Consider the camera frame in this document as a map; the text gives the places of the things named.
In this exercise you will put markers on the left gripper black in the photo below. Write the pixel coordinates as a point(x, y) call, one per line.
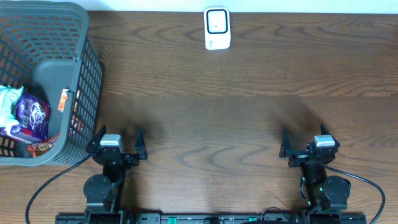
point(123, 156)

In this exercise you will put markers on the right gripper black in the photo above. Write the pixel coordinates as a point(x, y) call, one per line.
point(299, 157)

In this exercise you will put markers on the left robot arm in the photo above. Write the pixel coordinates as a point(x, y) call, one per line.
point(103, 191)

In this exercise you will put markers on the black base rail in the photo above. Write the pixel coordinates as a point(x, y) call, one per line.
point(156, 218)

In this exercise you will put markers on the white barcode scanner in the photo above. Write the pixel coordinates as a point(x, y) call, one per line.
point(217, 28)

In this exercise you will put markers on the teal snack packet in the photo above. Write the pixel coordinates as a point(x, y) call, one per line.
point(9, 99)

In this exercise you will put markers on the small orange snack packet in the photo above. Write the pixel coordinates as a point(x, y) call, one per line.
point(63, 99)

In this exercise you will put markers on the grey plastic mesh basket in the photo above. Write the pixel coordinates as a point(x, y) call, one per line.
point(45, 48)

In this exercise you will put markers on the orange red snack bar wrapper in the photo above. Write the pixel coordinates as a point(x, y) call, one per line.
point(40, 148)

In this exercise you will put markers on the purple snack box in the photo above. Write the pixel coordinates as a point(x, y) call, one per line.
point(32, 115)

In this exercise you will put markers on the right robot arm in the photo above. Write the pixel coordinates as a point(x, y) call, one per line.
point(327, 195)

